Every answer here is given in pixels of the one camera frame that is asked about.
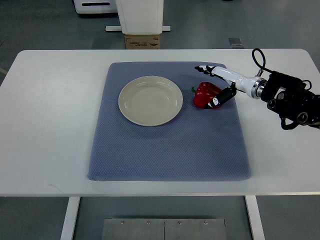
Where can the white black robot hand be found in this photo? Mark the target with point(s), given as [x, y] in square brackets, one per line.
[237, 82]

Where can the red bell pepper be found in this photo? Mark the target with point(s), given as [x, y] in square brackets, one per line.
[204, 93]

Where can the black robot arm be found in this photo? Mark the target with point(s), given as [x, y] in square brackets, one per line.
[290, 97]

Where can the small grey floor plate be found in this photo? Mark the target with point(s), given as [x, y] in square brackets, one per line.
[235, 41]

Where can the cream ceramic plate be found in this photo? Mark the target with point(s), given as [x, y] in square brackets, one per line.
[150, 101]

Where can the grey metal floor plate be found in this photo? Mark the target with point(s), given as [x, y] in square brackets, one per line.
[163, 229]

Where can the blue textured mat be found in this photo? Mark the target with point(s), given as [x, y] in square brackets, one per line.
[198, 145]

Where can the cardboard box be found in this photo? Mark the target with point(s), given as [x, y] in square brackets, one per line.
[142, 42]

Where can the right white table leg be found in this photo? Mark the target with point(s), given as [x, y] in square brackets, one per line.
[254, 217]

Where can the white table leg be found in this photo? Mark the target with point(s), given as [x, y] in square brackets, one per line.
[254, 217]
[70, 218]

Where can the white machine with slot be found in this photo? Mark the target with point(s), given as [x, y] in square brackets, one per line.
[95, 6]

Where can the left white table leg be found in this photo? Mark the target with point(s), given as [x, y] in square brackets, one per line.
[70, 218]

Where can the white pedestal column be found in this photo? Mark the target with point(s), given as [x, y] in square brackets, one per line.
[140, 17]

